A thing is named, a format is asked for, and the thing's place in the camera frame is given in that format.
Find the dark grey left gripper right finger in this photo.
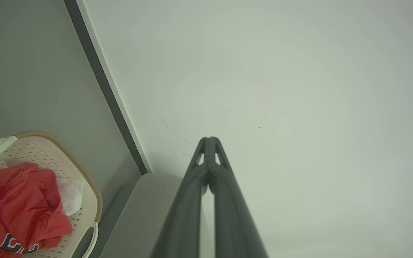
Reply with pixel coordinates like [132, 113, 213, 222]
[208, 137, 269, 258]

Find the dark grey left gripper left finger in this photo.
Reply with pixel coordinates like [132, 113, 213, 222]
[152, 137, 210, 258]

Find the red shirt with print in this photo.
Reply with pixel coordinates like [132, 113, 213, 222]
[0, 162, 73, 258]

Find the white garment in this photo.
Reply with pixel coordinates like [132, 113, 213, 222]
[56, 177, 85, 216]

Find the cream perforated laundry basket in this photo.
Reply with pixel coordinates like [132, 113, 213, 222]
[0, 130, 103, 258]

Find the dark grey wall trim strip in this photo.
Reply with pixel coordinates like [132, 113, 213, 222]
[64, 0, 152, 175]

